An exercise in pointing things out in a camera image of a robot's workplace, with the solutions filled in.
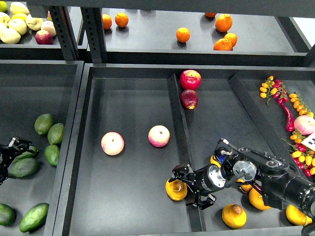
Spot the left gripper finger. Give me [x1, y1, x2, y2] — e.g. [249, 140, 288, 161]
[8, 136, 37, 157]

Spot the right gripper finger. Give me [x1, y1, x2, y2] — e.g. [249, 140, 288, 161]
[171, 163, 196, 187]
[185, 192, 217, 210]

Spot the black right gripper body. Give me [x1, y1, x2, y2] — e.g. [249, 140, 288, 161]
[189, 164, 226, 196]

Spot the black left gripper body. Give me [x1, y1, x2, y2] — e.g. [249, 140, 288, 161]
[0, 146, 15, 184]

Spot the black tray divider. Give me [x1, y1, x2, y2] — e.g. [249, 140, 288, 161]
[228, 74, 314, 181]
[167, 74, 206, 232]

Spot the yellow pear brown top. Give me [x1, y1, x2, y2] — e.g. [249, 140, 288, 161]
[165, 179, 188, 201]

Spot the dark green avocado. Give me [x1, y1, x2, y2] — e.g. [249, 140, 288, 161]
[19, 203, 49, 233]

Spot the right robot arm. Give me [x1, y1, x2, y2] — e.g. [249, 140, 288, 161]
[168, 138, 315, 219]

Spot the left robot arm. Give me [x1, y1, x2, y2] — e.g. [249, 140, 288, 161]
[0, 136, 38, 184]

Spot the dark avocado lying upper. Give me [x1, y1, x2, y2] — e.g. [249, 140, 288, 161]
[12, 147, 38, 163]

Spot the yellow pear with stem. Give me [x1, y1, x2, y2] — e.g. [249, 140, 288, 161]
[210, 155, 221, 167]

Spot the green avocado top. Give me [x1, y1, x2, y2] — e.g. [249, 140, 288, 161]
[34, 113, 54, 135]

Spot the yellow pear front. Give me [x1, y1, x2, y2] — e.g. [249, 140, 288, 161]
[221, 204, 247, 229]

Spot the yellow upright pear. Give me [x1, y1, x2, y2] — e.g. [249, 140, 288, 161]
[237, 179, 252, 193]

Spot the yellow pear long stem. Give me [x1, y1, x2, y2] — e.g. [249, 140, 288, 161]
[249, 188, 271, 210]

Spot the green avocado bottom left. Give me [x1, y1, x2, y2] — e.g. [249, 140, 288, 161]
[0, 203, 15, 226]

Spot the yellow pear right corner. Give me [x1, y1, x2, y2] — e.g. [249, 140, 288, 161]
[285, 205, 313, 226]

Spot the pale pear front shelf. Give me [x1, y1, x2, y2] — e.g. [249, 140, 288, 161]
[0, 29, 21, 44]

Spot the pink apple centre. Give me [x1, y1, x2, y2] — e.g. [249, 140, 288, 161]
[148, 125, 170, 148]

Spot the pink apple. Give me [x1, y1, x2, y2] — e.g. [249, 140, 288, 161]
[101, 132, 125, 156]
[148, 125, 170, 148]

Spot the black left tray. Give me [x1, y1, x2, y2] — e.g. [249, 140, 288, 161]
[0, 60, 83, 236]

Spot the black tray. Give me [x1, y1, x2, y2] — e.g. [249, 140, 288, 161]
[0, 60, 83, 236]
[53, 64, 315, 236]

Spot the black centre tray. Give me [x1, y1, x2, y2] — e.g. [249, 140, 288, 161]
[53, 64, 315, 236]

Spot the dark red apple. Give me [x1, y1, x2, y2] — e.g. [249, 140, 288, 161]
[180, 89, 198, 110]

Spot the pink apple left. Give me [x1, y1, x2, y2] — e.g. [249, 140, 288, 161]
[101, 132, 125, 156]

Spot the bright red apple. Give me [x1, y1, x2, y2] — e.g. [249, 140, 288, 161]
[180, 70, 202, 90]

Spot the black upper left shelf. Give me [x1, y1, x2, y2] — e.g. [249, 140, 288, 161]
[0, 6, 88, 60]

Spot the red chili pepper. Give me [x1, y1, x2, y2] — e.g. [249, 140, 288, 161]
[279, 103, 295, 132]

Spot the lower cherry tomato bunch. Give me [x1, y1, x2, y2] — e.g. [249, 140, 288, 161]
[282, 129, 315, 178]

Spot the white label card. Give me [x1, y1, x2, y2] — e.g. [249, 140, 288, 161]
[303, 133, 315, 151]

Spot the red apple on shelf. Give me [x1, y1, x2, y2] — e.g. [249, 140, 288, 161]
[35, 30, 53, 45]

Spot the pink apple right bin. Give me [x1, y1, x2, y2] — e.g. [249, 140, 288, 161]
[293, 115, 315, 136]

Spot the mixed cherry tomato bunch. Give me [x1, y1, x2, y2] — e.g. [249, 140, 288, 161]
[259, 76, 288, 105]

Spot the pale apple middle shelf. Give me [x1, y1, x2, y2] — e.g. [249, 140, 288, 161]
[8, 19, 28, 35]

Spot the pale apple shelf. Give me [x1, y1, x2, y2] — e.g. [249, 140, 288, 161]
[0, 12, 11, 27]
[8, 19, 28, 35]

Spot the yellow apple on shelf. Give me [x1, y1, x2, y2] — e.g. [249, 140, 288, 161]
[26, 14, 43, 31]

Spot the pale peach on shelf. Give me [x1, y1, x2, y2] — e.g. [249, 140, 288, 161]
[41, 21, 57, 37]

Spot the pale apple left shelf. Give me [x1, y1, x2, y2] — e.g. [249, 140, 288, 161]
[0, 12, 11, 27]

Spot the orange cherry tomato string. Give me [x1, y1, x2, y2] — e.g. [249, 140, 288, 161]
[288, 92, 315, 118]

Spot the black shelf post left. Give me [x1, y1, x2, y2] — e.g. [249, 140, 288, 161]
[49, 6, 79, 60]

